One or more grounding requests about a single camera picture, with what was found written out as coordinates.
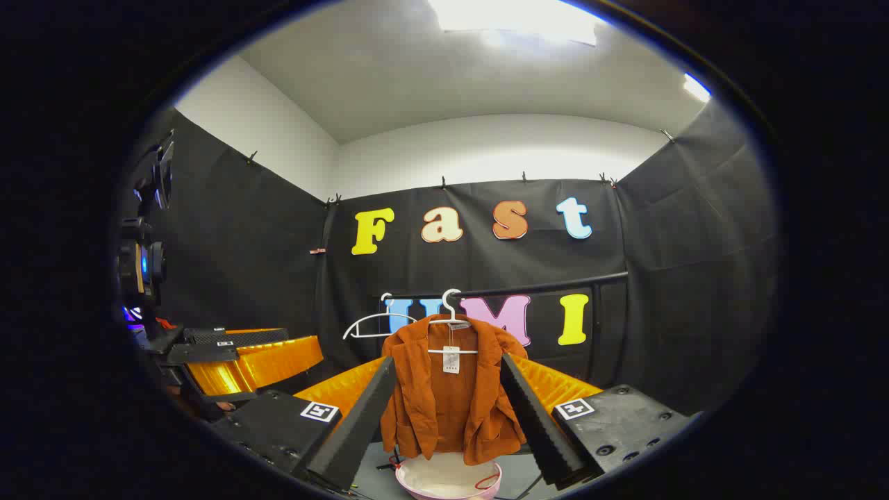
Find small ceiling light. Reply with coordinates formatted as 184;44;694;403
683;73;713;103

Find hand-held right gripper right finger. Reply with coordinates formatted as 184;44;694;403
500;353;697;487

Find white laundry hamper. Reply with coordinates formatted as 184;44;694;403
394;451;503;500

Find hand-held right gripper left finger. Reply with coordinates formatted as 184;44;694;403
208;356;398;492

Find orange knit jacket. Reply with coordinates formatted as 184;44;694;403
379;314;529;466

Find white clothes hanger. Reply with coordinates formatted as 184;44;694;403
342;292;417;341
427;288;481;356

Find black clothes rack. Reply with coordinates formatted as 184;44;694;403
381;272;630;383

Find large ceiling light panel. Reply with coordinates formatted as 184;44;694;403
427;0;605;46

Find white empty clothes hanger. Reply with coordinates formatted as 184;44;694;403
342;292;417;341

